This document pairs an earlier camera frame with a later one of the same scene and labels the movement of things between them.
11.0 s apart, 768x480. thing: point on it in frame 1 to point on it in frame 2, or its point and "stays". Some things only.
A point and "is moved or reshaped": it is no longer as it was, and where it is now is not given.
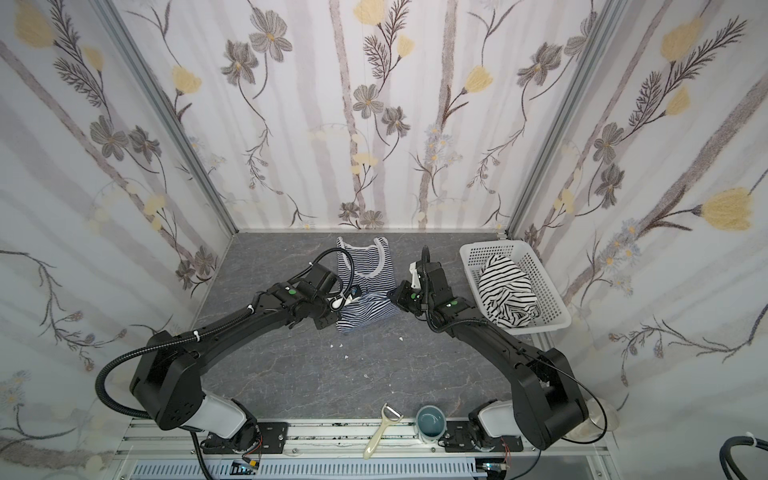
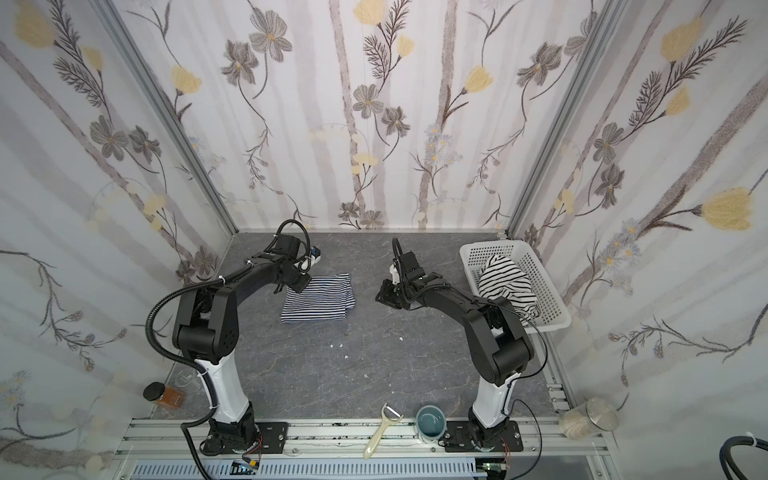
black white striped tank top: (507, 292) stays
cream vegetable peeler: (380, 430) stays
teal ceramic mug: (431, 422) stays
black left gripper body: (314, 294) to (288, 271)
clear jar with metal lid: (603, 416) stays
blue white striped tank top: (372, 311) is moved or reshaped
